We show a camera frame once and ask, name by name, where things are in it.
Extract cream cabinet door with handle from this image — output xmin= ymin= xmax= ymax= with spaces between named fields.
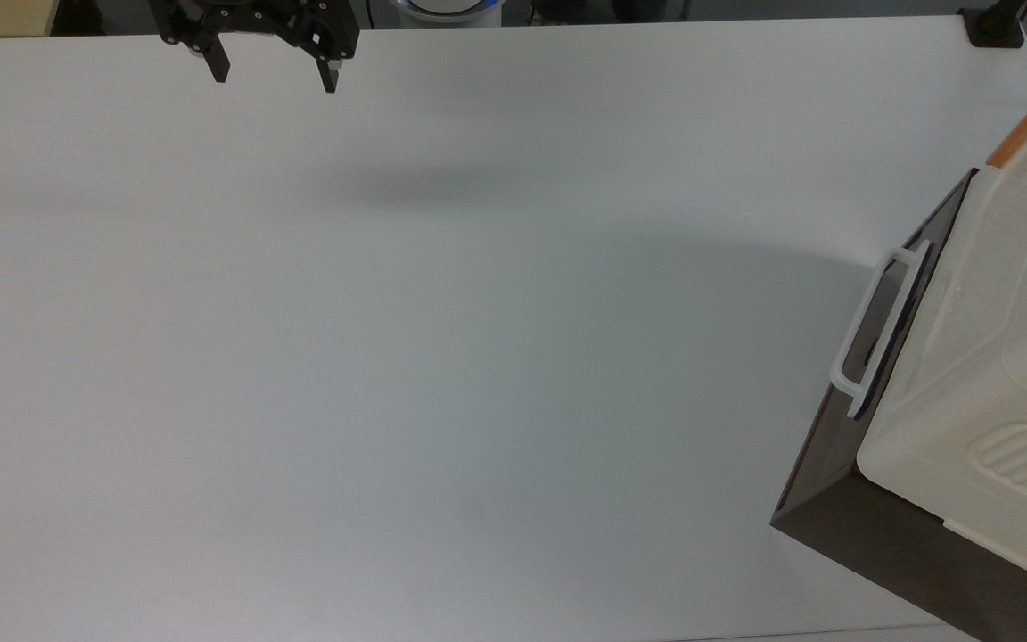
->
xmin=832 ymin=169 xmax=982 ymax=465

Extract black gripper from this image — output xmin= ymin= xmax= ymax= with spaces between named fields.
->
xmin=148 ymin=0 xmax=361 ymax=95

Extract dark brown wooden box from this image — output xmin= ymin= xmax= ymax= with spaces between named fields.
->
xmin=770 ymin=168 xmax=1027 ymax=642

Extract black table clamp mount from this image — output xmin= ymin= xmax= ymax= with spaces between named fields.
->
xmin=959 ymin=0 xmax=1027 ymax=48

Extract cream plastic cabinet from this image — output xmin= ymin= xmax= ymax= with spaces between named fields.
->
xmin=857 ymin=58 xmax=1027 ymax=594

